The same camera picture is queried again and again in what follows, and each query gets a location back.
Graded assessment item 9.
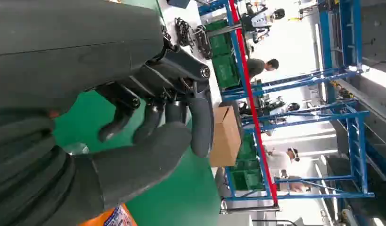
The white table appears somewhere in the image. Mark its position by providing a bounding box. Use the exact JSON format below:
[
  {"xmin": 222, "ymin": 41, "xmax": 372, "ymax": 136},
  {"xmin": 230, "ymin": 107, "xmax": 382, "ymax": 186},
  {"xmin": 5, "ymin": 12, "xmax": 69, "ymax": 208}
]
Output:
[{"xmin": 156, "ymin": 0, "xmax": 225, "ymax": 108}]

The green table mat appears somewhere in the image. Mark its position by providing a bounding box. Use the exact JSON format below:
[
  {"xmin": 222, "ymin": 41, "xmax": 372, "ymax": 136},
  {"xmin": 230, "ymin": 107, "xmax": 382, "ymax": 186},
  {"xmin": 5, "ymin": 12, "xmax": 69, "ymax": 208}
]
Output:
[{"xmin": 54, "ymin": 0, "xmax": 222, "ymax": 226}]

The orange drink bottle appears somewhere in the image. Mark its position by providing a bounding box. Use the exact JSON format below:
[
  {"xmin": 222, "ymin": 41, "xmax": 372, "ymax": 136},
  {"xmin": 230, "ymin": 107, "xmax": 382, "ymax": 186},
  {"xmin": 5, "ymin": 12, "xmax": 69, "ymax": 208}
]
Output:
[{"xmin": 78, "ymin": 203, "xmax": 138, "ymax": 226}]

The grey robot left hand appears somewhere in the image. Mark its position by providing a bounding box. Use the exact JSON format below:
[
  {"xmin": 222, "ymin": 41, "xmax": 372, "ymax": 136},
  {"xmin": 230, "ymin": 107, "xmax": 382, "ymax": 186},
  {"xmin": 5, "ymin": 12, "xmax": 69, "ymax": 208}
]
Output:
[{"xmin": 0, "ymin": 0, "xmax": 215, "ymax": 226}]

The green plastic crate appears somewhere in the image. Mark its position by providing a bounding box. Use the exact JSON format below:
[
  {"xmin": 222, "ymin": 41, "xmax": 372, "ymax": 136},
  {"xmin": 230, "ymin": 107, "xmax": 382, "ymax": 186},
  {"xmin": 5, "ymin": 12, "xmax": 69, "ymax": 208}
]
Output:
[
  {"xmin": 236, "ymin": 132, "xmax": 259, "ymax": 161},
  {"xmin": 229, "ymin": 159, "xmax": 266, "ymax": 192},
  {"xmin": 211, "ymin": 53, "xmax": 242, "ymax": 90},
  {"xmin": 206, "ymin": 19, "xmax": 232, "ymax": 57}
]

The dark tablet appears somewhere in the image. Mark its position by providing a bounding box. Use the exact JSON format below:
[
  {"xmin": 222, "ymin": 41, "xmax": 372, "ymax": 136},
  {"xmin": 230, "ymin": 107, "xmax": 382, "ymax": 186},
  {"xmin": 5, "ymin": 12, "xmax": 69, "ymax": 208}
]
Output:
[{"xmin": 166, "ymin": 0, "xmax": 191, "ymax": 9}]

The background humanoid robot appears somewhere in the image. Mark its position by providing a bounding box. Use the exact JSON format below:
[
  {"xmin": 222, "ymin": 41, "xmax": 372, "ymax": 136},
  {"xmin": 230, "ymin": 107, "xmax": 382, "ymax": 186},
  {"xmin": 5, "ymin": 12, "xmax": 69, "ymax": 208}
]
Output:
[
  {"xmin": 238, "ymin": 97, "xmax": 301, "ymax": 125},
  {"xmin": 239, "ymin": 2, "xmax": 286, "ymax": 44}
]

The brown cardboard box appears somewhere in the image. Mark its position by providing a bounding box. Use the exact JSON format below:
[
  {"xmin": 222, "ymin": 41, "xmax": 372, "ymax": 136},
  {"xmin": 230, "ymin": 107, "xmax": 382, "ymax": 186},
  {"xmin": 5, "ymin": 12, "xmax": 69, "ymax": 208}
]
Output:
[{"xmin": 209, "ymin": 105, "xmax": 242, "ymax": 168}]

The blue steel rack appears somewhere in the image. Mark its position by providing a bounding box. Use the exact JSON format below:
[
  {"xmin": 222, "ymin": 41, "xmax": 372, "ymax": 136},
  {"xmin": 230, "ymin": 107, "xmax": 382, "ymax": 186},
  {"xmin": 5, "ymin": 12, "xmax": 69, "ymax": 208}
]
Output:
[
  {"xmin": 197, "ymin": 0, "xmax": 363, "ymax": 102},
  {"xmin": 222, "ymin": 99, "xmax": 375, "ymax": 202}
]

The black cable bundle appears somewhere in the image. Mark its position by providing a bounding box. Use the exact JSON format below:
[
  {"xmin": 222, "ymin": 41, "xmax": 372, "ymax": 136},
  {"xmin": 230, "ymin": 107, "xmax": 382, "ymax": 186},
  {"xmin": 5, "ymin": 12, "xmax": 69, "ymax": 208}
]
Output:
[{"xmin": 173, "ymin": 17, "xmax": 196, "ymax": 48}]

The black handheld controller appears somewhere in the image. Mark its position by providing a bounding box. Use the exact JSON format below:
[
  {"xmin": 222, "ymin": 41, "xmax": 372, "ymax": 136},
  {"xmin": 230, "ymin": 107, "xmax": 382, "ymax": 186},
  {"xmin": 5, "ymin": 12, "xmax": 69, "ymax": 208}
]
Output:
[{"xmin": 193, "ymin": 24, "xmax": 213, "ymax": 60}]

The background person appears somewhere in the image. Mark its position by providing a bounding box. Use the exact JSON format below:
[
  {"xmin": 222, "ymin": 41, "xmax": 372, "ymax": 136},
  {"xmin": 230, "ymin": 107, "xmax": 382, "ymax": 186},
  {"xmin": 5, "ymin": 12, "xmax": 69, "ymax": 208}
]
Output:
[
  {"xmin": 263, "ymin": 147, "xmax": 312, "ymax": 193},
  {"xmin": 247, "ymin": 58, "xmax": 280, "ymax": 79}
]

